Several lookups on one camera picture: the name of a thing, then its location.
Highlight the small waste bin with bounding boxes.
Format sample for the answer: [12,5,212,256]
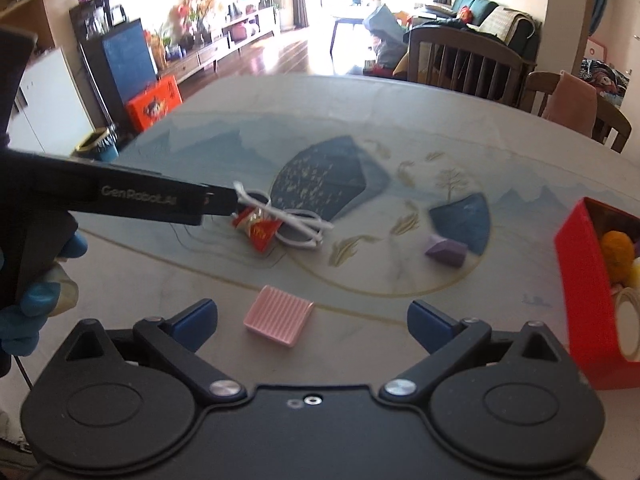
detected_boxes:
[73,128,118,162]

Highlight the orange fuzzy ball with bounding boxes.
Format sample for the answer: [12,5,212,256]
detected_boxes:
[600,231,634,285]

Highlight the round wooden tape roll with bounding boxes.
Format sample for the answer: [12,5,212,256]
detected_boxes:
[614,287,640,362]

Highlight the purple faceted block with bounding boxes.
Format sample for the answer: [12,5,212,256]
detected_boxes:
[425,234,469,269]

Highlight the teal sofa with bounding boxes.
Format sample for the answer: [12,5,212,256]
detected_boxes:
[425,0,540,62]

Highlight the blue screen panel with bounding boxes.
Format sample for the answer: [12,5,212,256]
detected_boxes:
[82,20,156,128]

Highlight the blue gloved hand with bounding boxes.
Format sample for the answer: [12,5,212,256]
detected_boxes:
[1,232,88,356]

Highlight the white yellow bottle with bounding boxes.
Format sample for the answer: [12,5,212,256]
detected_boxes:
[625,258,640,290]

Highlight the pink towel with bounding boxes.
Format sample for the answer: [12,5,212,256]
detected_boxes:
[541,70,598,138]

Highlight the pink ribbed square box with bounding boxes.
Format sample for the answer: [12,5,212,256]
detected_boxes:
[243,286,314,348]

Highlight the wooden tv cabinet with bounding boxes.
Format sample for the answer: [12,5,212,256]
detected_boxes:
[158,6,280,84]

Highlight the blue grey bag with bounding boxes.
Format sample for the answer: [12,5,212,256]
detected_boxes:
[363,3,408,70]

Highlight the dark wooden chair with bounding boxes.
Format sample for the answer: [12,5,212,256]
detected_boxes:
[407,25,528,107]

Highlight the red metal tin box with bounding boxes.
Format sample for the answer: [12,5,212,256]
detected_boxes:
[554,197,639,389]

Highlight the coffee table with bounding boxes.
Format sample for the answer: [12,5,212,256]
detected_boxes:
[328,8,371,57]

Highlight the white sunglasses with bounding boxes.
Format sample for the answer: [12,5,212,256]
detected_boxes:
[233,181,334,248]

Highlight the wooden chair with towel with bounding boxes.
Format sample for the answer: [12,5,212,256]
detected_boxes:
[520,72,631,154]

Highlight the red snack packet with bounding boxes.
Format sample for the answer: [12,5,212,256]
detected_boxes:
[232,207,283,252]

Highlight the orange red box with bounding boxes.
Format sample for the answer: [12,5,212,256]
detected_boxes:
[126,76,182,132]

